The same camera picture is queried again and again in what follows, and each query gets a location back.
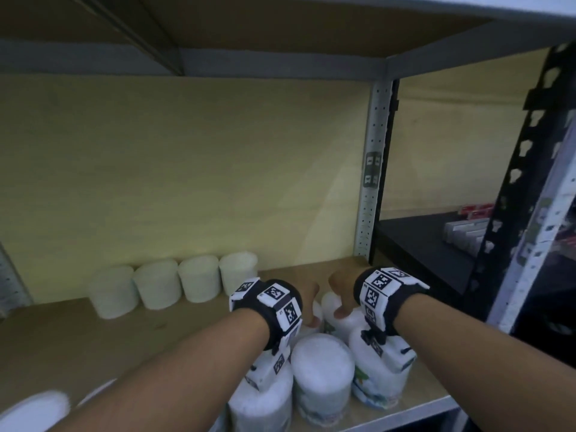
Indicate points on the person's right hand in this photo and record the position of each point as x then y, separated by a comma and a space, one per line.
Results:
348, 287

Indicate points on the person's left hand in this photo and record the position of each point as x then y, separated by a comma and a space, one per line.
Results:
310, 296

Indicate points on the white jar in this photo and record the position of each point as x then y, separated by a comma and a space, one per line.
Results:
346, 329
320, 317

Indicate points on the group of white cotton-swab tubs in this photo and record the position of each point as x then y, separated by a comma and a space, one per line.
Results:
321, 364

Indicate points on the grey metal shelf wooden boards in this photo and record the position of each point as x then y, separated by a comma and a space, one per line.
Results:
67, 337

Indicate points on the person's left forearm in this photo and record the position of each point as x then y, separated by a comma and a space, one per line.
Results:
180, 377

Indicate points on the person's right forearm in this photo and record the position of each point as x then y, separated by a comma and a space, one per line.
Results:
472, 364

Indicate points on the black wristband with marker tags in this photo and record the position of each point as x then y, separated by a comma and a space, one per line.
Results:
382, 287
270, 294

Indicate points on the row of purple labelled packets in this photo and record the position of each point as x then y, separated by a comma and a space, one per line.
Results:
465, 236

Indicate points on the row of red packets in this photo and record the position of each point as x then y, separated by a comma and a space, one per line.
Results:
474, 211

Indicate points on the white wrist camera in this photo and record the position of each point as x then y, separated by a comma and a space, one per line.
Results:
396, 353
278, 363

